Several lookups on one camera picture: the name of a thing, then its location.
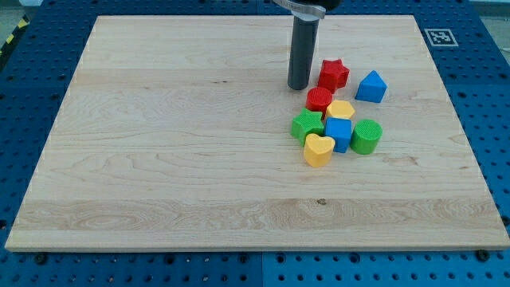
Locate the green star block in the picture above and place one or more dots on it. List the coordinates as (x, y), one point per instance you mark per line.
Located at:
(307, 122)

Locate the red circle block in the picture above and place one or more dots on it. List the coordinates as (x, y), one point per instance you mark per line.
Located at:
(318, 99)

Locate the red star block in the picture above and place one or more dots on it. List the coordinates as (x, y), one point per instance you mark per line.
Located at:
(333, 75)

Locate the green circle block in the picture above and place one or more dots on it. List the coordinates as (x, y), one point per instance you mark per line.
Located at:
(365, 136)

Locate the yellow heart block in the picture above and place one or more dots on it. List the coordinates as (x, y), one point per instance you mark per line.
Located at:
(318, 150)

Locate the light wooden board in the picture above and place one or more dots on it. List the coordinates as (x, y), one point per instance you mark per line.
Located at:
(174, 135)

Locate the blue cube block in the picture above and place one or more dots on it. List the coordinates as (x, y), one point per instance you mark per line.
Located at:
(340, 131)

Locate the yellow hexagon block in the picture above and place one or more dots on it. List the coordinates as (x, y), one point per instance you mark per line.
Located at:
(340, 109)

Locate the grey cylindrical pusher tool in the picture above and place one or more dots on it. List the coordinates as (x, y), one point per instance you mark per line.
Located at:
(302, 50)

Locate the blue triangle block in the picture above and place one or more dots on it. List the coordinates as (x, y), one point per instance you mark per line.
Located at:
(372, 88)

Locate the white fiducial marker tag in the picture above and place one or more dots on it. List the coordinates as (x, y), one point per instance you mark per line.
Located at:
(439, 37)

